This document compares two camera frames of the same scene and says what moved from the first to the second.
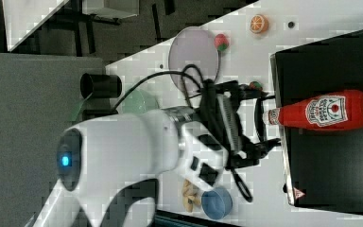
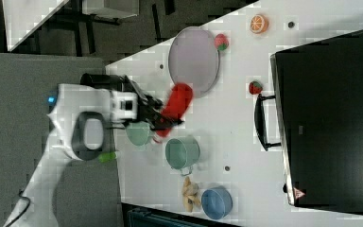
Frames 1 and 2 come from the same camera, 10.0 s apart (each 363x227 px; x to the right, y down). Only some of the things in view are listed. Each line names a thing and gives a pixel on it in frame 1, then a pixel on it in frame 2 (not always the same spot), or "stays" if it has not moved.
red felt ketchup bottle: (342, 111) to (177, 105)
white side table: (21, 17) stays
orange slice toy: (258, 24) stays
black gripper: (221, 101) to (148, 108)
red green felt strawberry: (221, 42) stays
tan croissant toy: (190, 194) stays
